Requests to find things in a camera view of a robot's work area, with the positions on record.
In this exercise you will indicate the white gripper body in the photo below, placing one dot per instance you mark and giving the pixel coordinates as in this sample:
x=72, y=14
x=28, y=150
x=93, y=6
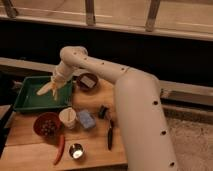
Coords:
x=61, y=75

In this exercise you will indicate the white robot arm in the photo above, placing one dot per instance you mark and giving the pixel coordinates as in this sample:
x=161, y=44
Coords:
x=141, y=119

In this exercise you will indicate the green plastic tray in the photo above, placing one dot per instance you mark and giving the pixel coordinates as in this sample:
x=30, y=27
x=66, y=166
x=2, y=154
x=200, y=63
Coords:
x=28, y=101

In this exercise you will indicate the brown bowl with sponge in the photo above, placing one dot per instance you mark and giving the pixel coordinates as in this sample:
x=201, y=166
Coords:
x=87, y=81

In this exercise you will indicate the white paper cup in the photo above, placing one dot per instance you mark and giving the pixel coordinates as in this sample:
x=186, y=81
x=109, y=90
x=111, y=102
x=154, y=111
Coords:
x=68, y=117

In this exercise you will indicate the red bowl with grapes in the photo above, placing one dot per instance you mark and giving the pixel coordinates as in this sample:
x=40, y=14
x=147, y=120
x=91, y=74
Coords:
x=47, y=125

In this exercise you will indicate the blue sponge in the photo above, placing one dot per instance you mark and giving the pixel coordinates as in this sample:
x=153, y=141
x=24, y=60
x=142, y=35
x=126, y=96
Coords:
x=86, y=119

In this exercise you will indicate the red chili pepper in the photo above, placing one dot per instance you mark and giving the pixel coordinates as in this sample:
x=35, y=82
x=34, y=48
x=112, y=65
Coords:
x=60, y=149

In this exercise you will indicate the wooden cutting board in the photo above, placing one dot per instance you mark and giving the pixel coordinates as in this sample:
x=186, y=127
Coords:
x=26, y=151

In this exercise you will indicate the small metal cup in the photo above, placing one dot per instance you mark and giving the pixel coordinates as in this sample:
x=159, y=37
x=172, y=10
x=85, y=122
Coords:
x=76, y=151

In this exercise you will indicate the wooden handled brush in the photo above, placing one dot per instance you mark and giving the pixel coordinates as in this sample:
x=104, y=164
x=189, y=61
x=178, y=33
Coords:
x=103, y=112

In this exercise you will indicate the black handled knife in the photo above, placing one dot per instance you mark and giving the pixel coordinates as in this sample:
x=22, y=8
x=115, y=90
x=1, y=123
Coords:
x=110, y=134

